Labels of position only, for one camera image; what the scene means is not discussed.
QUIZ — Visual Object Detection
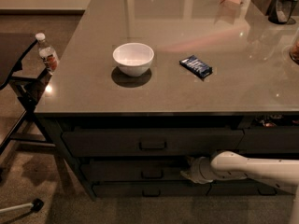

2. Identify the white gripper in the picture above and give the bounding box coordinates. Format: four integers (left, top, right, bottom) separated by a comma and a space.
180, 156, 216, 184

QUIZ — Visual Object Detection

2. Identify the blue snack bar wrapper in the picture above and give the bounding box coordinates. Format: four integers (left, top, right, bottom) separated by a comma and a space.
179, 55, 213, 79

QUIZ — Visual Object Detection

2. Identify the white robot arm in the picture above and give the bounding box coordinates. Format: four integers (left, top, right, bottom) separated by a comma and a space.
180, 150, 299, 224

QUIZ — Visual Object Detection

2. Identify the white pole black foot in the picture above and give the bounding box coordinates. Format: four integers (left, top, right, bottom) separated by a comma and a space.
0, 199, 44, 214

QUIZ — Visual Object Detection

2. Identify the glass jar with snacks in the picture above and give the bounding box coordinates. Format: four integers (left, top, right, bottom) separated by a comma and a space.
289, 28, 299, 64

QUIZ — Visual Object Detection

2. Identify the clear plastic water bottle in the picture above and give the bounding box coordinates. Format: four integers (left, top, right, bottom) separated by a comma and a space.
36, 33, 60, 74

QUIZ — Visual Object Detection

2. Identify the white ceramic bowl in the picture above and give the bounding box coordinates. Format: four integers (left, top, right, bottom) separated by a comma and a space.
112, 43, 154, 77

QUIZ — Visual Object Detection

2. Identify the grey counter cabinet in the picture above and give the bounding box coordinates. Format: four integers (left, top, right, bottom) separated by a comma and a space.
36, 0, 299, 198

